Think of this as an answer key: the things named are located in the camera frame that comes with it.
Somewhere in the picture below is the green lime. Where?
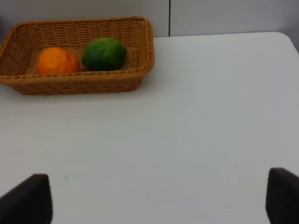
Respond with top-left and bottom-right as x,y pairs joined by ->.
81,37 -> 127,71

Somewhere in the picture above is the tan wicker basket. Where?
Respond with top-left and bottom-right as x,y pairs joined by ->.
0,16 -> 155,95

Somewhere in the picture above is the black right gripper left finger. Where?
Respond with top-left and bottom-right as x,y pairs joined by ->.
0,174 -> 53,224

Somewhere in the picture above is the orange tangerine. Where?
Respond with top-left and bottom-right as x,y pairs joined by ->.
37,47 -> 80,74

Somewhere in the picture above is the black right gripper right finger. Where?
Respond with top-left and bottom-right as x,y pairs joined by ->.
265,168 -> 299,224

